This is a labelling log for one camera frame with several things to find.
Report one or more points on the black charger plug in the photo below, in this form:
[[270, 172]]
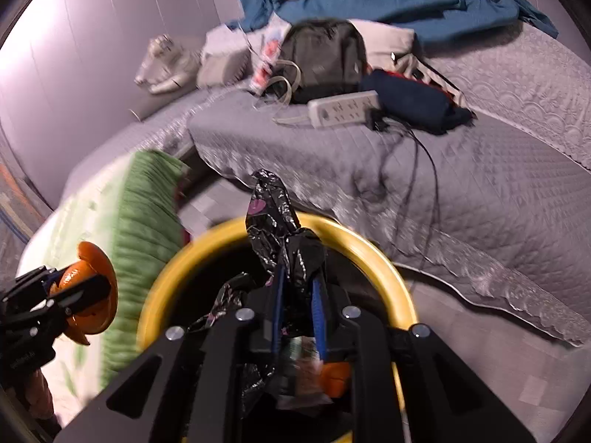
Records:
[[378, 121]]

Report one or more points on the printed wall hanging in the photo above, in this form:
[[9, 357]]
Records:
[[14, 194]]

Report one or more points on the black plastic bag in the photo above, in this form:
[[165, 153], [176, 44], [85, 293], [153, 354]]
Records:
[[272, 212]]

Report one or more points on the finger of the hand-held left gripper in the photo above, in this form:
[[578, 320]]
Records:
[[39, 279], [83, 293]]

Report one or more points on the green patterned play mat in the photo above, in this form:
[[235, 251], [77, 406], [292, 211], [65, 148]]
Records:
[[147, 221]]

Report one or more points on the grey quilted bedspread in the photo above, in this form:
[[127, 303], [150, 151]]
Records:
[[485, 170]]

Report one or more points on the black bin liner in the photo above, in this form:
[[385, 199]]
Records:
[[231, 290]]

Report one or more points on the grey square pillow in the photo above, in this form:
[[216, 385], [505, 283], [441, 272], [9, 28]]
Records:
[[224, 71]]

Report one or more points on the white power strip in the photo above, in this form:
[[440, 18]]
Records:
[[341, 106]]

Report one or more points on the navy blue cloth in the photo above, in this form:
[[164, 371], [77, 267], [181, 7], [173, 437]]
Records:
[[411, 101]]

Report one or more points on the grey bolster pillow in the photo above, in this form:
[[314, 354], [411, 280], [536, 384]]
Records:
[[157, 104]]

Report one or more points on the light grey pillow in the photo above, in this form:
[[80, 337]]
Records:
[[224, 39]]

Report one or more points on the grey bed mattress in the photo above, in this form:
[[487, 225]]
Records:
[[138, 147]]

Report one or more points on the beige pillow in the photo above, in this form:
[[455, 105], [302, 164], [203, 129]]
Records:
[[383, 37]]

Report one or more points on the person's left hand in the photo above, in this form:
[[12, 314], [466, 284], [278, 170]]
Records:
[[39, 394]]

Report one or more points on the printed clear plastic bag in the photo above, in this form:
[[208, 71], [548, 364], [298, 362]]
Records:
[[270, 50]]

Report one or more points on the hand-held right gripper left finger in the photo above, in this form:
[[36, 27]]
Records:
[[277, 304]]

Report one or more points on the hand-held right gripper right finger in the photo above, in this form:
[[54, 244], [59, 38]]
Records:
[[318, 323]]

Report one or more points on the small orange peel piece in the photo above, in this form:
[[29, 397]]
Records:
[[337, 378]]

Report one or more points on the yellow rimmed trash bin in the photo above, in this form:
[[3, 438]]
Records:
[[203, 244]]

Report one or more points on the grey plush toy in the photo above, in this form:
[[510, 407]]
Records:
[[171, 62]]

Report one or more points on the black backpack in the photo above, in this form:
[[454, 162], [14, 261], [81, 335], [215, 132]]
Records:
[[323, 55]]

